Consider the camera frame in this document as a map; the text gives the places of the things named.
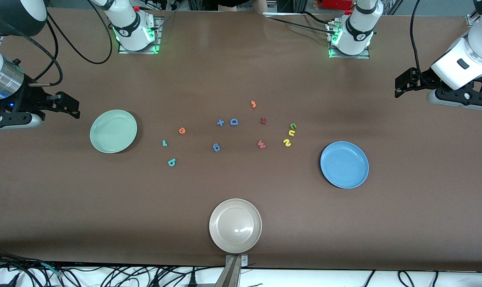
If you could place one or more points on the red box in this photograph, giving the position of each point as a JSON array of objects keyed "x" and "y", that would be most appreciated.
[{"x": 336, "y": 4}]

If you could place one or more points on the teal looped foam letter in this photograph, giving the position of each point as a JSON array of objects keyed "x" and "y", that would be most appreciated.
[{"x": 170, "y": 163}]

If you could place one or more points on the beige plate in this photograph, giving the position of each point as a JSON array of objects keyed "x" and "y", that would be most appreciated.
[{"x": 235, "y": 226}]

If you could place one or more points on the blue looped foam letter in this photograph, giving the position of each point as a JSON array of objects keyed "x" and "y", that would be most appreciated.
[{"x": 215, "y": 145}]

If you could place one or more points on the black power plug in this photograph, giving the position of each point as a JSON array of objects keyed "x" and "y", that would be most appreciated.
[{"x": 192, "y": 279}]

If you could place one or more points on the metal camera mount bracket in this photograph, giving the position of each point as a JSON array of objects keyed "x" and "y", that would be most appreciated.
[{"x": 233, "y": 275}]

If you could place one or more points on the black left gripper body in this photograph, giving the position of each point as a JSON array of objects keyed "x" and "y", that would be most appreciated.
[{"x": 422, "y": 78}]

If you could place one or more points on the aluminium frame bar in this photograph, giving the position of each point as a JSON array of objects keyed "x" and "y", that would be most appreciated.
[{"x": 472, "y": 20}]

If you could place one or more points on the blue foam letter D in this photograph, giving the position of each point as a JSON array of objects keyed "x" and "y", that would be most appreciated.
[{"x": 231, "y": 122}]

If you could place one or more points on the blue plate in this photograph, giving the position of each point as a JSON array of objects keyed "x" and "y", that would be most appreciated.
[{"x": 344, "y": 164}]

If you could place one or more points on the light green plate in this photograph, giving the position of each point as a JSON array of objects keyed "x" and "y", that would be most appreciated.
[{"x": 113, "y": 131}]

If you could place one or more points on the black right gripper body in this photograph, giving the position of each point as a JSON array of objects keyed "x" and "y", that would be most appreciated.
[{"x": 26, "y": 99}]

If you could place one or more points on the yellow foam number 2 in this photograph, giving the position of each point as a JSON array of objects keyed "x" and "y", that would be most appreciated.
[{"x": 287, "y": 142}]

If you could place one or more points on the tan cylindrical tube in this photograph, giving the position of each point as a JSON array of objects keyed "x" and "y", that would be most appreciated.
[{"x": 260, "y": 4}]

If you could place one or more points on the red foam letter w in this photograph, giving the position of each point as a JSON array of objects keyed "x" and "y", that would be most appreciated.
[{"x": 261, "y": 144}]

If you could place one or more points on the brown table cover sheet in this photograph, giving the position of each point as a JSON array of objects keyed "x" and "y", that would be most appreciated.
[{"x": 233, "y": 179}]

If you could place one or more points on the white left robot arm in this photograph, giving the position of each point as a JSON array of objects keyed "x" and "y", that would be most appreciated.
[{"x": 354, "y": 46}]

